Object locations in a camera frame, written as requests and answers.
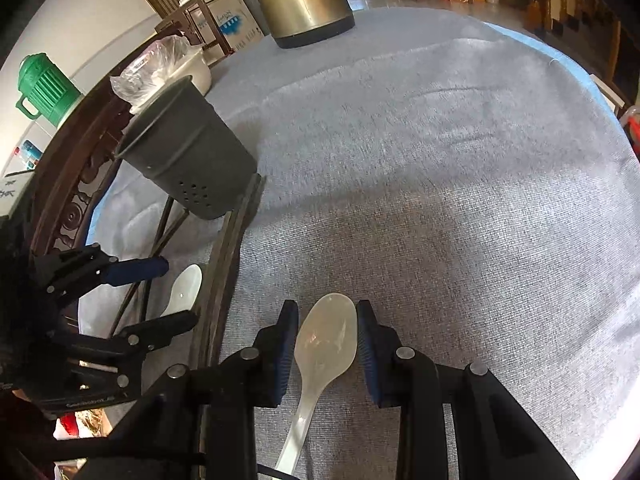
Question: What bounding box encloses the dark wooden chopstick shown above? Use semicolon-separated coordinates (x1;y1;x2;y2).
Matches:
139;196;174;322
189;211;235;370
208;174;265;366
108;206;190;337
210;192;250;343

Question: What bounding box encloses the large white plastic spoon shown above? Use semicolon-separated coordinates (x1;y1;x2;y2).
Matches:
276;292;358;474

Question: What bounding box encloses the small white plastic spoon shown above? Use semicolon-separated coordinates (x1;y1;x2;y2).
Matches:
162;264;203;316

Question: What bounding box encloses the dark carved wooden chair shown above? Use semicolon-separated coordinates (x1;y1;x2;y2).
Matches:
26;0;233;256

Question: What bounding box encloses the dark grey utensil holder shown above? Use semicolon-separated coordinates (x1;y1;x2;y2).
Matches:
115;76;257;220

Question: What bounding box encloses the grey table cloth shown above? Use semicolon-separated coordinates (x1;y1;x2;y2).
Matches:
207;8;639;479

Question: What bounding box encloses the green thermos jug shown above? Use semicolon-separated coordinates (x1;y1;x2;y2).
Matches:
15;53;84;127

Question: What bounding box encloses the white bowl with plastic wrap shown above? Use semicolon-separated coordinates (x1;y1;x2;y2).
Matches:
110;35;213;115

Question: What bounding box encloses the white blue chest freezer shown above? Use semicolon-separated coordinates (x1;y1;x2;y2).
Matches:
179;0;265;52

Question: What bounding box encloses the gold electric kettle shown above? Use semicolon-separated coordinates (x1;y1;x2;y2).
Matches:
258;0;355;49

